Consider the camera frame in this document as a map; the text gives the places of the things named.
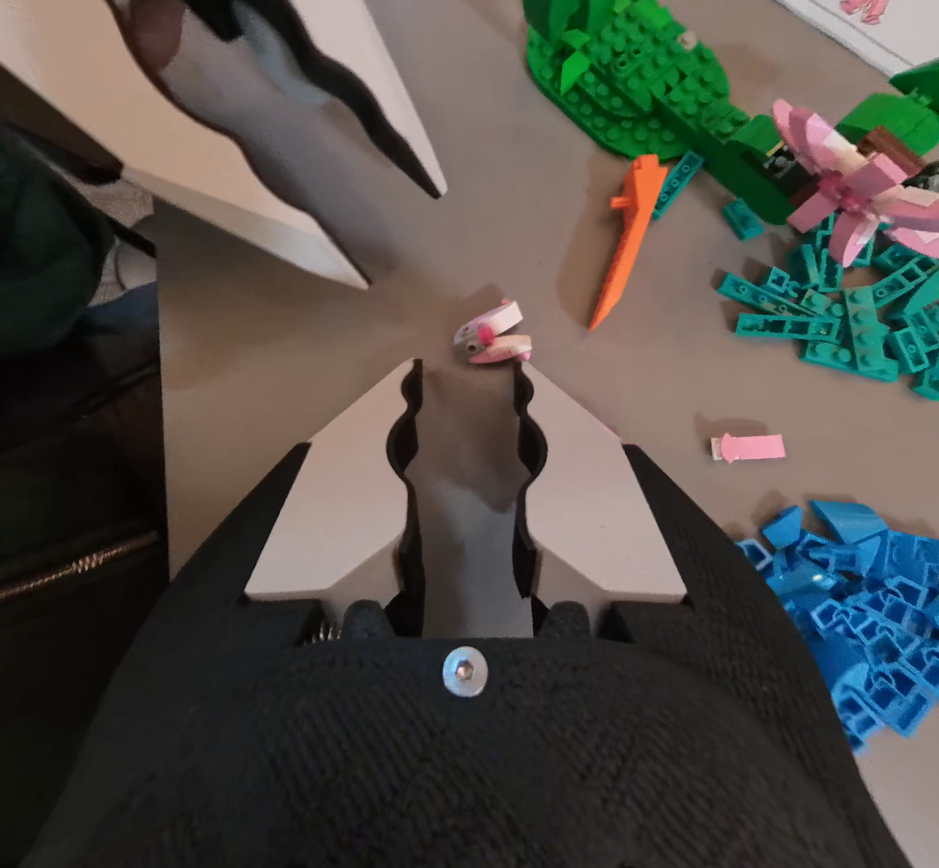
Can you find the pink lego plate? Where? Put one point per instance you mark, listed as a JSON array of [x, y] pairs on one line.
[[752, 447]]

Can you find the orange brick separator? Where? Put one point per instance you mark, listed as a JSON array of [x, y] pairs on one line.
[[634, 222]]

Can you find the pink lego flower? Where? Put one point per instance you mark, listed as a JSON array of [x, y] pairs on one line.
[[843, 186]]

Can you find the pile of teal lego pieces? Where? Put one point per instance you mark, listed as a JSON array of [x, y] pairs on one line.
[[843, 325]]

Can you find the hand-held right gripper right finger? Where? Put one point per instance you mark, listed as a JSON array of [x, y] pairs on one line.
[[598, 516]]

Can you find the green lego plant build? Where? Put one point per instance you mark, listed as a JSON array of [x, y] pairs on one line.
[[623, 76]]

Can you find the long teal lego plate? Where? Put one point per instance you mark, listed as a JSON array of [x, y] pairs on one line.
[[678, 182]]

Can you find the person's dark clothing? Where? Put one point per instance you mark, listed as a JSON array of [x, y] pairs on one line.
[[73, 442]]

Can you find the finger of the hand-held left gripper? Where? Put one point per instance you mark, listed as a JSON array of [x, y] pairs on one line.
[[367, 39], [66, 32]]

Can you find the small teal lego brick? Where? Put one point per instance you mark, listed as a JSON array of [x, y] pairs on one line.
[[742, 220]]

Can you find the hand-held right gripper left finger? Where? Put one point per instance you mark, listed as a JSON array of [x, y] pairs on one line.
[[337, 508]]

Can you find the small pink lego assembly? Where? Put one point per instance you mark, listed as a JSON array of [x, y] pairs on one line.
[[499, 351]]

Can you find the pile of blue lego pieces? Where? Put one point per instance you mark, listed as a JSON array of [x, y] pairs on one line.
[[865, 626]]

